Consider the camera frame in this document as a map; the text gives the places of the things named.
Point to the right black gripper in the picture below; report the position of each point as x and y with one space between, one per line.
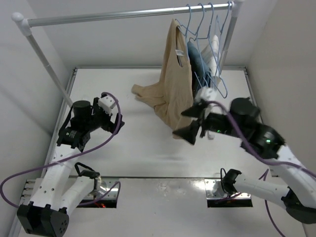
188 133

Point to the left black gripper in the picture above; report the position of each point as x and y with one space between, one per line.
108 126

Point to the beige t shirt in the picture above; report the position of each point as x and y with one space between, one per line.
172 94

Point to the light blue plastic hanger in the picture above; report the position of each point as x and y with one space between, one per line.
184 29

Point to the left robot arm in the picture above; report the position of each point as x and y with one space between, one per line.
68 183

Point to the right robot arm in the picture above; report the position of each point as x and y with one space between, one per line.
297 197

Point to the blue hanger with white garment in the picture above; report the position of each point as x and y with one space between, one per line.
219 31

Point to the light blue garment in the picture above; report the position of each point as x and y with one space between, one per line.
200 71

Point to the white checked garment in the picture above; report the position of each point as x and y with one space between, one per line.
210 56

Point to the white clothes rack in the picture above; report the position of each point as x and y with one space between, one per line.
25 26

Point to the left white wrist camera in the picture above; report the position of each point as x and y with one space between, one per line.
107 103

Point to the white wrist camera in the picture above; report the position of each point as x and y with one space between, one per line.
205 94
107 103

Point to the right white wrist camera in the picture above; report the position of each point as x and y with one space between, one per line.
205 94

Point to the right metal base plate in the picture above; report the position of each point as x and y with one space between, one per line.
214 191

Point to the metal base plate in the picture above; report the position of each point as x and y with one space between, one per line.
111 186
214 191

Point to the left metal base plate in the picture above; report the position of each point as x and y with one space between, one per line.
111 186

